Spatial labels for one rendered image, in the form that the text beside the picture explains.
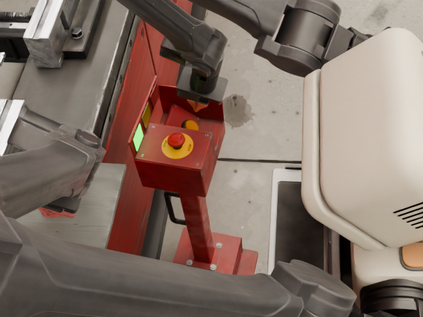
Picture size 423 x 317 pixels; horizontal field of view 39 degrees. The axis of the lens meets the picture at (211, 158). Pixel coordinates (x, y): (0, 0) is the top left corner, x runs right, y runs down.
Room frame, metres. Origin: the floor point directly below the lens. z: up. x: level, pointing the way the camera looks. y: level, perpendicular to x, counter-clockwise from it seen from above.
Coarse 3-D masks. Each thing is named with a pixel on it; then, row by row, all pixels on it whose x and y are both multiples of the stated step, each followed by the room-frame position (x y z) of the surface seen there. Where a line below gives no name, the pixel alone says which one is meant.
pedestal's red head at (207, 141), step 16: (160, 96) 0.97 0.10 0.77; (176, 96) 0.96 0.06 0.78; (176, 112) 0.94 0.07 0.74; (192, 112) 0.94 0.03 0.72; (208, 112) 0.93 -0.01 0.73; (160, 128) 0.86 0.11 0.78; (176, 128) 0.86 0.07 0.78; (208, 128) 0.90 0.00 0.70; (224, 128) 0.91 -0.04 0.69; (128, 144) 0.79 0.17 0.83; (144, 144) 0.82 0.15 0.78; (160, 144) 0.82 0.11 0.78; (208, 144) 0.80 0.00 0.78; (144, 160) 0.78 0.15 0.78; (160, 160) 0.77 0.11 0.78; (176, 160) 0.77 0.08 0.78; (192, 160) 0.76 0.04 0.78; (208, 160) 0.78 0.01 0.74; (144, 176) 0.78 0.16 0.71; (160, 176) 0.77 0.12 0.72; (176, 176) 0.75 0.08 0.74; (192, 176) 0.74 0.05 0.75; (208, 176) 0.77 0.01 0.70; (192, 192) 0.74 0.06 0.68
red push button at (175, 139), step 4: (176, 132) 0.82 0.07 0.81; (168, 136) 0.82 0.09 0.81; (172, 136) 0.81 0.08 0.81; (176, 136) 0.81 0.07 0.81; (180, 136) 0.81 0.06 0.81; (168, 140) 0.80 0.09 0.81; (172, 140) 0.80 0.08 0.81; (176, 140) 0.80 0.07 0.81; (180, 140) 0.80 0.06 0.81; (184, 140) 0.80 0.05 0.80; (172, 144) 0.79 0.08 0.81; (176, 144) 0.79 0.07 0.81; (180, 144) 0.79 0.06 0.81; (176, 148) 0.80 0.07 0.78
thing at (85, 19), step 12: (84, 0) 1.19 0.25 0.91; (96, 0) 1.19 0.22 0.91; (84, 12) 1.15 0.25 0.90; (96, 12) 1.15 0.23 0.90; (72, 24) 1.11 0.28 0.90; (84, 24) 1.11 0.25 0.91; (96, 24) 1.12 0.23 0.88; (84, 36) 1.06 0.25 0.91; (72, 48) 1.03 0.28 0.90; (84, 48) 1.03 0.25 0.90
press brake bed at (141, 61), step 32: (128, 64) 1.09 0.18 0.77; (160, 64) 1.32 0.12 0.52; (192, 64) 1.76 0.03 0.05; (128, 96) 1.03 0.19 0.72; (128, 128) 0.97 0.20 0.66; (128, 160) 0.92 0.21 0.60; (128, 192) 0.86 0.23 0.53; (160, 192) 1.16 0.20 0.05; (128, 224) 0.80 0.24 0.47; (160, 224) 1.03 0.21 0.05; (160, 256) 0.93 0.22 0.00
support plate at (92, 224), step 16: (96, 176) 0.60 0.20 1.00; (112, 176) 0.60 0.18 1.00; (96, 192) 0.57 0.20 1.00; (112, 192) 0.56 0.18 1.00; (80, 208) 0.54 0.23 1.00; (96, 208) 0.53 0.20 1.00; (112, 208) 0.53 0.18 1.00; (32, 224) 0.52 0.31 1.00; (48, 224) 0.52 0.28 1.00; (64, 224) 0.51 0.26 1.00; (80, 224) 0.51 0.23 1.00; (96, 224) 0.50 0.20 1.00; (112, 224) 0.50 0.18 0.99; (80, 240) 0.48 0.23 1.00; (96, 240) 0.47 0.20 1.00
